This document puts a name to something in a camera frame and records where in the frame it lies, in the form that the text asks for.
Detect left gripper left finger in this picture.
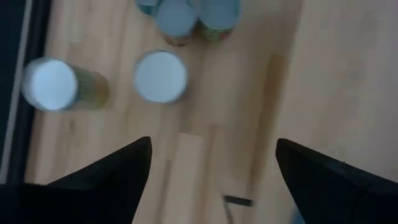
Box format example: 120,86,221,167
0,136,154,224

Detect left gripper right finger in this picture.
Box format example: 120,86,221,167
275,138,398,224

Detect tall can yellow label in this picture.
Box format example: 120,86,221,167
20,56,110,112

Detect tall can labelled Carrioches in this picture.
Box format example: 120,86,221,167
132,49,189,105

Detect squat plain green can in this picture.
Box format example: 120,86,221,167
135,0,163,17

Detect short can pink white label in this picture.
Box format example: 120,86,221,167
154,0,200,47

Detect short green peas can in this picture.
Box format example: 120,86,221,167
197,0,243,43

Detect black aluminium table frame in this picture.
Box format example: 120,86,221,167
6,0,53,187

